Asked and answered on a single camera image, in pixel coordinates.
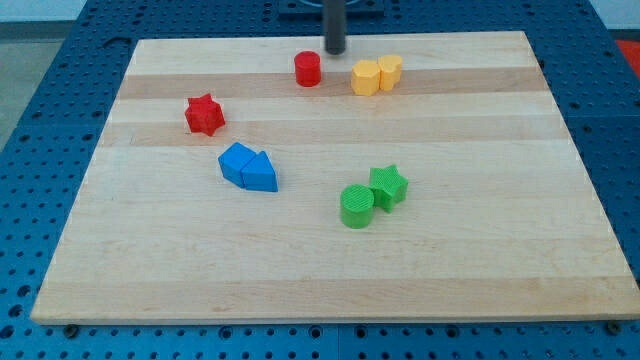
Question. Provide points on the red cylinder block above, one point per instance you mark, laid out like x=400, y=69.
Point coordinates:
x=307, y=68

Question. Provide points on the green star block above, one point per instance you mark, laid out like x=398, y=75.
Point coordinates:
x=388, y=186

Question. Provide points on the red star block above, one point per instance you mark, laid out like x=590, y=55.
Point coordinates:
x=204, y=115

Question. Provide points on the green cylinder block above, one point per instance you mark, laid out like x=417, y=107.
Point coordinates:
x=356, y=206

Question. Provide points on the blue triangle block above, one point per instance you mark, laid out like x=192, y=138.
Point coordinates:
x=259, y=174

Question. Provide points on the blue cube block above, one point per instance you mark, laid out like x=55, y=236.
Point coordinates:
x=233, y=160

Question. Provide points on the wooden board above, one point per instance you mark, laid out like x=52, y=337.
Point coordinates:
x=500, y=222

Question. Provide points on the yellow hexagon block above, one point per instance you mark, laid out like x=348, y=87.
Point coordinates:
x=365, y=78

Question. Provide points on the yellow heart block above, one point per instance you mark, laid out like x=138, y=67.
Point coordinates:
x=390, y=71

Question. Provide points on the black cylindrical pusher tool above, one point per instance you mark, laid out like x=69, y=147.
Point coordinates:
x=334, y=26

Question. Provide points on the black bolt left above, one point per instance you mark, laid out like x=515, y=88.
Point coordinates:
x=71, y=331

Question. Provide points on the black bolt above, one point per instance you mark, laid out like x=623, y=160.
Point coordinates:
x=71, y=331
x=613, y=327

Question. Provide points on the black bolt right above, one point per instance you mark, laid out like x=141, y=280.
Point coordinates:
x=613, y=327

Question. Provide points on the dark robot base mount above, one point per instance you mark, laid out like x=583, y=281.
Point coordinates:
x=313, y=9

